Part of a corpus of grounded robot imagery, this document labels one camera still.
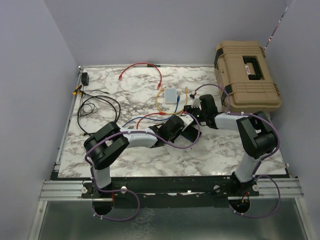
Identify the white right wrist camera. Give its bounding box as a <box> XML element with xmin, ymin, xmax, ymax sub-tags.
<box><xmin>191</xmin><ymin>94</ymin><xmax>202</xmax><ymax>110</ymax></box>

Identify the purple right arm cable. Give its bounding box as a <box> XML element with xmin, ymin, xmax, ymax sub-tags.
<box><xmin>189</xmin><ymin>83</ymin><xmax>282</xmax><ymax>218</ymax></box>

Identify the tan plastic tool case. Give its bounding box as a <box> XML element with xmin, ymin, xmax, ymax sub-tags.
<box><xmin>214</xmin><ymin>40</ymin><xmax>282</xmax><ymax>114</ymax></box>

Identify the black power adapter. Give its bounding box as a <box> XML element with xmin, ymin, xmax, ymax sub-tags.
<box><xmin>80</xmin><ymin>72</ymin><xmax>90</xmax><ymax>87</ymax></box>

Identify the yellow black screwdriver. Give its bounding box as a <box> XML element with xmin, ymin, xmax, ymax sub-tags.
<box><xmin>72</xmin><ymin>84</ymin><xmax>83</xmax><ymax>96</ymax></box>

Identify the yellow ethernet cable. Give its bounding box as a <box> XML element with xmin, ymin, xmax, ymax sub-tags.
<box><xmin>155</xmin><ymin>86</ymin><xmax>190</xmax><ymax>116</ymax></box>

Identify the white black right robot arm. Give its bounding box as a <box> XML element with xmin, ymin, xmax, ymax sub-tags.
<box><xmin>183</xmin><ymin>94</ymin><xmax>280</xmax><ymax>196</ymax></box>

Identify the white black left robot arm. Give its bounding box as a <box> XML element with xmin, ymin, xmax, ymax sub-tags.
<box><xmin>83</xmin><ymin>115</ymin><xmax>190</xmax><ymax>198</ymax></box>

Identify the black ethernet cable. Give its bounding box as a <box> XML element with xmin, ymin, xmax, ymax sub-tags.
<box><xmin>77</xmin><ymin>95</ymin><xmax>133</xmax><ymax>137</ymax></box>

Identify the white small router box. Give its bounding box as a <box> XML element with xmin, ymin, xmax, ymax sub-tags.
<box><xmin>164</xmin><ymin>87</ymin><xmax>178</xmax><ymax>104</ymax></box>

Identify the thin black adapter cord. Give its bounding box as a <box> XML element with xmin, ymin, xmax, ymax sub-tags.
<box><xmin>77</xmin><ymin>82</ymin><xmax>110</xmax><ymax>118</ymax></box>

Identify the aluminium frame rail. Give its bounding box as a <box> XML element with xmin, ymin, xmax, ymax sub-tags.
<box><xmin>27</xmin><ymin>66</ymin><xmax>87</xmax><ymax>240</ymax></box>

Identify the blue ethernet cable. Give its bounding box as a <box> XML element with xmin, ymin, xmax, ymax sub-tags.
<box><xmin>121</xmin><ymin>96</ymin><xmax>182</xmax><ymax>129</ymax></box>

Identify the red ethernet cable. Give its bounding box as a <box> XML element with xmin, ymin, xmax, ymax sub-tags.
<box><xmin>118</xmin><ymin>62</ymin><xmax>163</xmax><ymax>90</ymax></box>
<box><xmin>136</xmin><ymin>111</ymin><xmax>168</xmax><ymax>128</ymax></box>

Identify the black network switch box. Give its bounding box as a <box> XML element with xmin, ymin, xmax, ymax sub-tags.
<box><xmin>180</xmin><ymin>125</ymin><xmax>202</xmax><ymax>143</ymax></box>

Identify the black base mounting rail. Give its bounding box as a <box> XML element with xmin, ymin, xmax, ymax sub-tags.
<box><xmin>49</xmin><ymin>174</ymin><xmax>266</xmax><ymax>210</ymax></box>

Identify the green screwdriver at wall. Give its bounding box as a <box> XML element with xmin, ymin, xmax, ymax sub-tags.
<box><xmin>147</xmin><ymin>64</ymin><xmax>161</xmax><ymax>68</ymax></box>

